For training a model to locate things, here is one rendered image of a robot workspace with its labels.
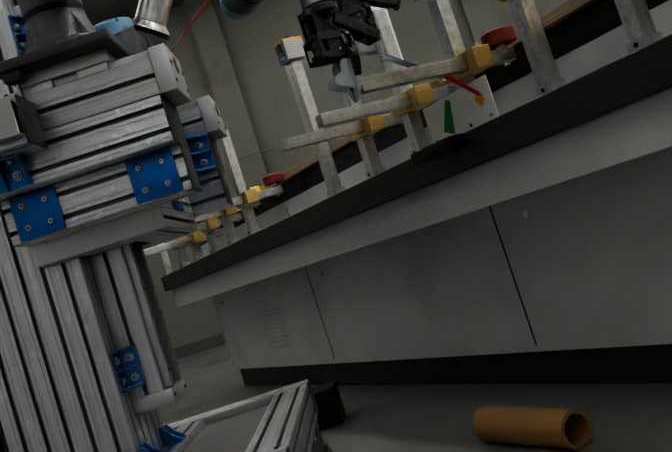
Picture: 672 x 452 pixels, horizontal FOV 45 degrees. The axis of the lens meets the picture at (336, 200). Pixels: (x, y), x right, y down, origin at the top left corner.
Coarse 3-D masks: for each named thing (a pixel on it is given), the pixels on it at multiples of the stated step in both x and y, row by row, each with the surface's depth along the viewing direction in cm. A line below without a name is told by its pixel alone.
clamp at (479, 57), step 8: (472, 48) 180; (480, 48) 181; (488, 48) 182; (456, 56) 186; (464, 56) 183; (472, 56) 181; (480, 56) 181; (488, 56) 182; (472, 64) 181; (480, 64) 180; (488, 64) 181; (464, 72) 184; (472, 72) 183; (448, 80) 191
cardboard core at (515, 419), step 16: (480, 416) 186; (496, 416) 180; (512, 416) 176; (528, 416) 171; (544, 416) 167; (560, 416) 163; (576, 416) 166; (480, 432) 185; (496, 432) 180; (512, 432) 175; (528, 432) 170; (544, 432) 165; (560, 432) 161; (576, 432) 167; (576, 448) 162
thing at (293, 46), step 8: (280, 40) 254; (288, 40) 254; (296, 40) 256; (288, 48) 254; (296, 48) 255; (280, 56) 257; (288, 56) 253; (296, 56) 254; (304, 56) 256; (280, 64) 258
